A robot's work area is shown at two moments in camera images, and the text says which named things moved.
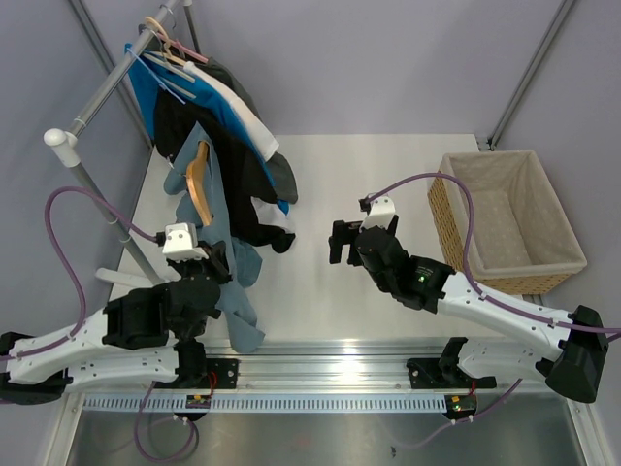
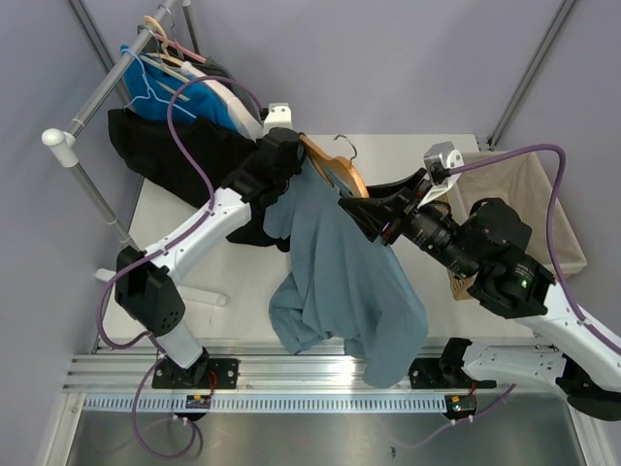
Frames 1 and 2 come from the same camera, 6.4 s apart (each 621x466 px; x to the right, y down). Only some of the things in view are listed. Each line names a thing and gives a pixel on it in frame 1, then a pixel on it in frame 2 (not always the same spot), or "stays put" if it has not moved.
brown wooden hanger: [198, 179] -> [343, 168]
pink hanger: [178, 45] stays put
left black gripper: [216, 262] -> [292, 169]
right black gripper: [344, 233] -> [371, 215]
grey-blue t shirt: [245, 263] -> [343, 282]
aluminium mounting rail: [332, 364] stays put
